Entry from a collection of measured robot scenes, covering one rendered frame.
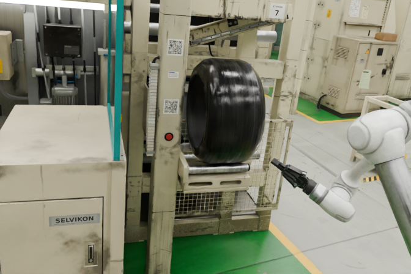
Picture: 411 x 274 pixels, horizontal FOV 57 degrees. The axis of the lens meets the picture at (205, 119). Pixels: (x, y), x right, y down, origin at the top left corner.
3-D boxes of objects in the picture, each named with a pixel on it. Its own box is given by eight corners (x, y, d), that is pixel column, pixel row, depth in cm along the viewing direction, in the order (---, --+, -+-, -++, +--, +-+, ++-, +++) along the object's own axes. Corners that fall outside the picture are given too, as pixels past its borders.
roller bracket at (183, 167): (182, 184, 191) (183, 166, 188) (168, 150, 227) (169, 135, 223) (188, 183, 192) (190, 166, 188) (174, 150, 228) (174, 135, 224)
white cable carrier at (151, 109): (146, 156, 194) (150, 63, 178) (145, 151, 198) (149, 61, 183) (155, 155, 195) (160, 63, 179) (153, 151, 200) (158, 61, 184)
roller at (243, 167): (186, 175, 194) (186, 167, 192) (184, 171, 198) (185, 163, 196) (249, 172, 204) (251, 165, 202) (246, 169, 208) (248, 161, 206)
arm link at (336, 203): (314, 210, 183) (323, 193, 192) (342, 230, 179) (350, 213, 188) (325, 197, 175) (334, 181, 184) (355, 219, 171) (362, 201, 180)
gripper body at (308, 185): (314, 190, 178) (296, 178, 181) (306, 199, 185) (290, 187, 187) (320, 180, 183) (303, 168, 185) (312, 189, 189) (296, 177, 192)
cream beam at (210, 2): (181, 15, 199) (184, -15, 194) (172, 11, 221) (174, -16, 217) (286, 23, 216) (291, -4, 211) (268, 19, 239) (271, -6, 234)
